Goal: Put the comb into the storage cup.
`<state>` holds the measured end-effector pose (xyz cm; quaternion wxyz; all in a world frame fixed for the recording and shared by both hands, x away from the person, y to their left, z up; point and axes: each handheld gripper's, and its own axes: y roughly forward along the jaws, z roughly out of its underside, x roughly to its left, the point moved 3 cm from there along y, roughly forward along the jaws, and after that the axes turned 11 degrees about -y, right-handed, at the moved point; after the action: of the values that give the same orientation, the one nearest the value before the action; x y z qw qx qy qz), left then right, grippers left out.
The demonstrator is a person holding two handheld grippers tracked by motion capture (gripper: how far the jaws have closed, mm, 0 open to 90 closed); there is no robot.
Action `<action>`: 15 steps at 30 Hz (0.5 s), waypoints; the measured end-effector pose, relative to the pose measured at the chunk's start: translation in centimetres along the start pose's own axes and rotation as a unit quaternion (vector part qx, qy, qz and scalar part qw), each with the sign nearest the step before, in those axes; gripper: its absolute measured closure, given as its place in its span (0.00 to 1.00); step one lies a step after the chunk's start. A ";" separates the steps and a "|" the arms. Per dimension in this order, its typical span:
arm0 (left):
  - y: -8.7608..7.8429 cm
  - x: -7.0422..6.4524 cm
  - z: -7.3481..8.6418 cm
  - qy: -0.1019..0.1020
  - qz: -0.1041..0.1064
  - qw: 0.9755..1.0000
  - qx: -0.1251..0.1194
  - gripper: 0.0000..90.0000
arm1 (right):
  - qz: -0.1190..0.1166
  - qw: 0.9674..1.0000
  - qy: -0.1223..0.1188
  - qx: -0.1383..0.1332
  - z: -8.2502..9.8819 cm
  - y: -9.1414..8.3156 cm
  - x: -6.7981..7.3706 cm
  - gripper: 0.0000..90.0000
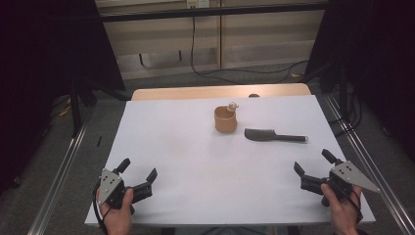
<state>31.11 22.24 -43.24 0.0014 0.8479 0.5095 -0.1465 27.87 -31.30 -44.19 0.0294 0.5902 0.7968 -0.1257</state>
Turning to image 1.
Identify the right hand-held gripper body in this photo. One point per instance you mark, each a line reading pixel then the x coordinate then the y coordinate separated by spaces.
pixel 350 176

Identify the small dark round knob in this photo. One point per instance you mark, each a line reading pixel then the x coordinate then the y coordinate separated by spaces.
pixel 253 95

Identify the person's right hand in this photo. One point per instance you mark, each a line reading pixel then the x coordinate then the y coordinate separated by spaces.
pixel 344 215

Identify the person's left hand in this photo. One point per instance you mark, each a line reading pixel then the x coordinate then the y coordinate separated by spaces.
pixel 119 220

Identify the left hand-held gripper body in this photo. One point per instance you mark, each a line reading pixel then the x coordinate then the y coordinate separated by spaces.
pixel 109 184

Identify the office desk with dark edge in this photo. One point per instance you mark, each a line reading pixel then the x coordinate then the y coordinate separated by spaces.
pixel 212 13

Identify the white wall power outlet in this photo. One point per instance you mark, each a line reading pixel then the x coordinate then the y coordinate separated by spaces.
pixel 198 3

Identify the brown cup with bear figure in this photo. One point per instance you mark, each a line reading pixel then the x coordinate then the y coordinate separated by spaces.
pixel 225 122

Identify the metal floor rail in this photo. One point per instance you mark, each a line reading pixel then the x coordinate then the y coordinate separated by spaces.
pixel 375 163
pixel 57 182

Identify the black metal stand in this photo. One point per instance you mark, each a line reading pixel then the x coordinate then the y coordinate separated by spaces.
pixel 75 107
pixel 343 88

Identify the black curtain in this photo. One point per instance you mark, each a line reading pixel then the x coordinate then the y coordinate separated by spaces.
pixel 49 49
pixel 375 49

